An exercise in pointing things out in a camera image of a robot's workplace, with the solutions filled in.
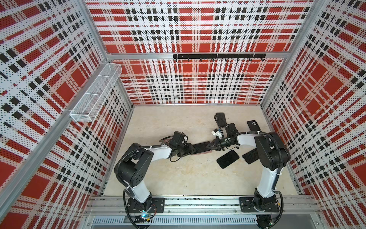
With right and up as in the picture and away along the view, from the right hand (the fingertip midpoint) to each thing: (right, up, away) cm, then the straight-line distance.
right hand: (208, 148), depth 90 cm
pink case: (0, -3, +1) cm, 3 cm away
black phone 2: (+14, +18, +26) cm, 35 cm away
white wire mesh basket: (-78, +26, +2) cm, 83 cm away
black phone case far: (+37, +13, +18) cm, 43 cm away
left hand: (-9, -3, +1) cm, 10 cm away
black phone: (-4, 0, +4) cm, 6 cm away
